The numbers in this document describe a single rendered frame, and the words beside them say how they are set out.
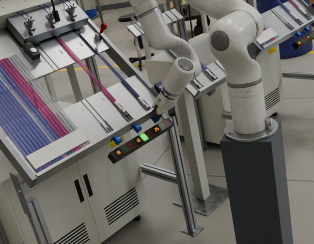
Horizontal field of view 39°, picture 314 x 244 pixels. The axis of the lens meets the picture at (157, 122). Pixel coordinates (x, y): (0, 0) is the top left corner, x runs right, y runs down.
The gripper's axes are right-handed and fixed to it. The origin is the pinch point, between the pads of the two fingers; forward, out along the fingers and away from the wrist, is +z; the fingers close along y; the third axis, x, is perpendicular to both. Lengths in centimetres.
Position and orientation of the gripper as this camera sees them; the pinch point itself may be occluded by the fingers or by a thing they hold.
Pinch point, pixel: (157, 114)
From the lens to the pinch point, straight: 186.1
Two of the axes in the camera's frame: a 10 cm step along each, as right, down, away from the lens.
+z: -3.3, 5.7, 7.6
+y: 6.9, -4.1, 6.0
